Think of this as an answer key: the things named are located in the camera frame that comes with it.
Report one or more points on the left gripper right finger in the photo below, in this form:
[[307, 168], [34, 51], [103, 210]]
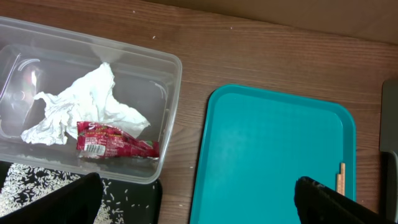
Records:
[[318, 204]]

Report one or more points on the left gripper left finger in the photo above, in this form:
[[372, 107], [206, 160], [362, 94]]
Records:
[[75, 203]]

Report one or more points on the wooden chopstick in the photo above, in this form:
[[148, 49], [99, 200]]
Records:
[[338, 183], [343, 175]]

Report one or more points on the white rice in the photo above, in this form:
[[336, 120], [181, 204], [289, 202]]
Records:
[[31, 186]]

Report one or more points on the red snack wrapper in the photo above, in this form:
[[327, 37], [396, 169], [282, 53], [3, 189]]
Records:
[[99, 141]]

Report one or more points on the white napkin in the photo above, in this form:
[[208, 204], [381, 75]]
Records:
[[89, 98]]

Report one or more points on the grey dishwasher rack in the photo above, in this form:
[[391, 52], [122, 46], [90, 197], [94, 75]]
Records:
[[388, 144]]

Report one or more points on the black plastic tray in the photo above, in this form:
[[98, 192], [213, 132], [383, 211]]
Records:
[[133, 202]]

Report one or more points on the teal serving tray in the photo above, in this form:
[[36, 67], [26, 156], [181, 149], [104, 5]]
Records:
[[257, 143]]

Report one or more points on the clear plastic bin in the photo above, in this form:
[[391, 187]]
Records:
[[37, 58]]

